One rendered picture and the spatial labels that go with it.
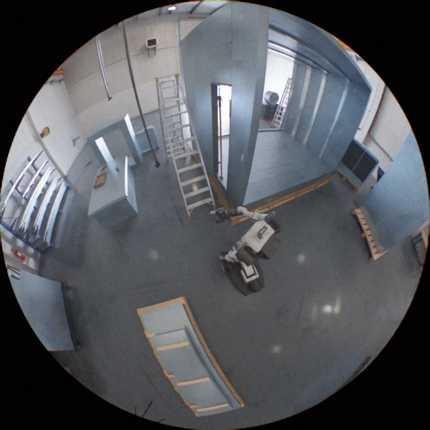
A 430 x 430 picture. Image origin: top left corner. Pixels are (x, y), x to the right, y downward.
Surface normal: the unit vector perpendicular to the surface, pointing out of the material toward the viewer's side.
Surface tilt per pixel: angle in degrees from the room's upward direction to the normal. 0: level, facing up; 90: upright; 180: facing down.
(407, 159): 90
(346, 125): 90
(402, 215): 90
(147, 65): 90
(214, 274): 0
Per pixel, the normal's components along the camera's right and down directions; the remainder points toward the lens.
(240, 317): -0.02, -0.54
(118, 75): 0.40, 0.77
